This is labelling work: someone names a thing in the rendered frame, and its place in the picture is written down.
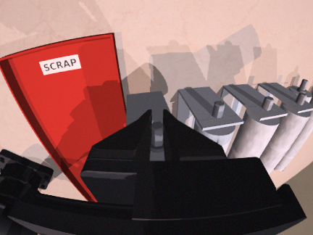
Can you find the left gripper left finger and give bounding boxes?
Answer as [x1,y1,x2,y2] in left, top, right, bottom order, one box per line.
[87,110,152,161]

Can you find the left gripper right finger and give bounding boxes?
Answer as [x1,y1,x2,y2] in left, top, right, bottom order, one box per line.
[163,110,227,161]

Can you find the red scrap tray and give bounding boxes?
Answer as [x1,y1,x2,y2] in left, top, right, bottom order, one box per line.
[0,33,126,202]

